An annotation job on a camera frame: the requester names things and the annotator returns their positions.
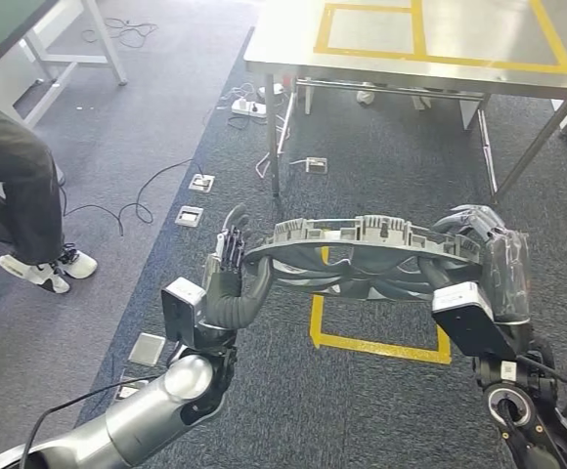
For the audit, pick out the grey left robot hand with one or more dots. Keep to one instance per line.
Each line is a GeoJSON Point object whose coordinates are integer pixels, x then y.
{"type": "Point", "coordinates": [224, 298]}

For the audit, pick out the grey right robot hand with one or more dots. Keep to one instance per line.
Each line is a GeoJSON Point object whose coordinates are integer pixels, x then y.
{"type": "Point", "coordinates": [505, 278]}

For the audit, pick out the grey wheel hubcap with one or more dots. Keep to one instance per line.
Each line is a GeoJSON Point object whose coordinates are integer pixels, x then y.
{"type": "Point", "coordinates": [361, 255]}

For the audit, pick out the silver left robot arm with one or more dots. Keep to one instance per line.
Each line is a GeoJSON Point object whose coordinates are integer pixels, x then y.
{"type": "Point", "coordinates": [141, 417]}

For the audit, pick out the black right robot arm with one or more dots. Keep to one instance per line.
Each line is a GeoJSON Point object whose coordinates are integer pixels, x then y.
{"type": "Point", "coordinates": [523, 414]}

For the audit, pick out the steel workbench table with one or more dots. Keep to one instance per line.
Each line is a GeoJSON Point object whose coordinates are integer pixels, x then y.
{"type": "Point", "coordinates": [288, 45]}

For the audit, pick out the floor socket box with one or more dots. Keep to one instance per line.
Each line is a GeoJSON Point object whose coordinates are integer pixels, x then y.
{"type": "Point", "coordinates": [201, 183]}
{"type": "Point", "coordinates": [147, 349]}
{"type": "Point", "coordinates": [188, 216]}
{"type": "Point", "coordinates": [129, 390]}
{"type": "Point", "coordinates": [316, 165]}

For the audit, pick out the white power strip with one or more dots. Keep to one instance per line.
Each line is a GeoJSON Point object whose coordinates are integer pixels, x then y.
{"type": "Point", "coordinates": [248, 107]}

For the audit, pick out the person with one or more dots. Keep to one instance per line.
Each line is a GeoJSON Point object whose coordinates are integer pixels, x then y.
{"type": "Point", "coordinates": [24, 175]}

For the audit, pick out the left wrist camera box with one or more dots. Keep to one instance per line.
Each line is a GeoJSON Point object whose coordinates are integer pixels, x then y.
{"type": "Point", "coordinates": [181, 314]}

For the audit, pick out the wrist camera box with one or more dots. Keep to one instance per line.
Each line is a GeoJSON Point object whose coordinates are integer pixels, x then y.
{"type": "Point", "coordinates": [181, 314]}
{"type": "Point", "coordinates": [469, 324]}

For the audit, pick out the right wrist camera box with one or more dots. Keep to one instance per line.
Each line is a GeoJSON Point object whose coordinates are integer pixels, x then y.
{"type": "Point", "coordinates": [469, 324]}

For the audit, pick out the white frame table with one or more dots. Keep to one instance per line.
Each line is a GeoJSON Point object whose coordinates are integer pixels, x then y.
{"type": "Point", "coordinates": [102, 39]}

